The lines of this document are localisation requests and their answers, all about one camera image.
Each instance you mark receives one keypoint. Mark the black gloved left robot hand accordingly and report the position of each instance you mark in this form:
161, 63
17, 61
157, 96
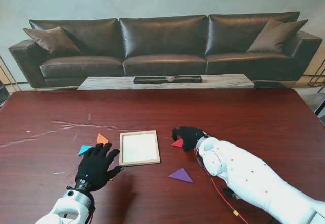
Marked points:
95, 168

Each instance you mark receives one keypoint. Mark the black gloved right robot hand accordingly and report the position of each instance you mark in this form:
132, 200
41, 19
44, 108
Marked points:
190, 136

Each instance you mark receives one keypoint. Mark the large red tangram triangle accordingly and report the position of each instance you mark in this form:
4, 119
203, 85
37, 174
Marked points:
178, 144

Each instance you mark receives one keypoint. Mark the square wooden puzzle tray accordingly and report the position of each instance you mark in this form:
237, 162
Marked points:
139, 147

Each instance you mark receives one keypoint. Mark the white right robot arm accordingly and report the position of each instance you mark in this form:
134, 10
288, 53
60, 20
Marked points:
248, 175

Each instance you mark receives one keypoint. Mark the blue tangram triangle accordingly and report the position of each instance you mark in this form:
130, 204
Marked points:
83, 149

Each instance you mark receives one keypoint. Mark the orange tangram parallelogram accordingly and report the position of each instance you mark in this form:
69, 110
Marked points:
101, 139

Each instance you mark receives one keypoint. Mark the purple tangram triangle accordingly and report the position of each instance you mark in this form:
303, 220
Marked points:
180, 175

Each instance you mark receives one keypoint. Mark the small glass ball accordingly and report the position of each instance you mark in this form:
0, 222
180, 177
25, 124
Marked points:
170, 79

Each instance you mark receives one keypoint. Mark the long black decorative tray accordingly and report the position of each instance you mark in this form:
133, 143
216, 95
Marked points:
149, 80

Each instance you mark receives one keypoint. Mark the grey marble coffee table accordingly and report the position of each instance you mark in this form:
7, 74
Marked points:
106, 83

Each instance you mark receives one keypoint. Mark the dark brown leather sofa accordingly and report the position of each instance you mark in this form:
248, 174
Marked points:
162, 43

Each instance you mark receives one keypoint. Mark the black chair edge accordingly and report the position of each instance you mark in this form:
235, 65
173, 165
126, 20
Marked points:
2, 94

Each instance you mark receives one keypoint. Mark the brown throw pillow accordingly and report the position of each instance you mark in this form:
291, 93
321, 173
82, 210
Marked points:
53, 41
276, 37

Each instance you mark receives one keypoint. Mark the thin metal side table frame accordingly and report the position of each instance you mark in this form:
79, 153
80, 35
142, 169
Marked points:
10, 78
316, 76

